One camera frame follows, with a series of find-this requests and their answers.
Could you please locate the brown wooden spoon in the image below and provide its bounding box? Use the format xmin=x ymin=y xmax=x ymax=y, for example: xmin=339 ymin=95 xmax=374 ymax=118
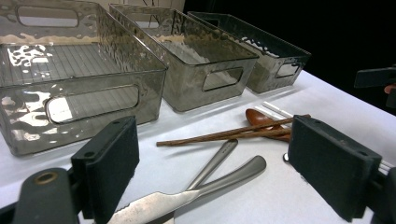
xmin=245 ymin=107 xmax=292 ymax=144

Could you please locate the metal table knife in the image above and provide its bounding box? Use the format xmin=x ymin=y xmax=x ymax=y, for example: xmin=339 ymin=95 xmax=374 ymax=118
xmin=106 ymin=155 xmax=268 ymax=224

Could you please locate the metal fork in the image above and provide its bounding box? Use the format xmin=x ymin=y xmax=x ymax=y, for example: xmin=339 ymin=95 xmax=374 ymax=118
xmin=186 ymin=138 xmax=239 ymax=191

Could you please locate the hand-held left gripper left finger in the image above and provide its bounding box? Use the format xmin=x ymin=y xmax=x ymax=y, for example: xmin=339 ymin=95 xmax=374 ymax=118
xmin=70 ymin=115 xmax=140 ymax=224

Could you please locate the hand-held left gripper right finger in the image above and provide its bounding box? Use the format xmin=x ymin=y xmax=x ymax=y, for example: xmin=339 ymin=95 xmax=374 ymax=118
xmin=288 ymin=115 xmax=383 ymax=222

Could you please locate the brown wooden chopstick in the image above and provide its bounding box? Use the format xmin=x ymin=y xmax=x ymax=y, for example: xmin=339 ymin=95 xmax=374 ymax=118
xmin=157 ymin=128 xmax=292 ymax=147
xmin=156 ymin=114 xmax=312 ymax=147

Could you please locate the clear smoky plastic bin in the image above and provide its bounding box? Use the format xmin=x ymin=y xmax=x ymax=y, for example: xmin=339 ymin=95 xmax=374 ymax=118
xmin=187 ymin=11 xmax=312 ymax=94
xmin=0 ymin=0 xmax=169 ymax=157
xmin=108 ymin=3 xmax=260 ymax=113

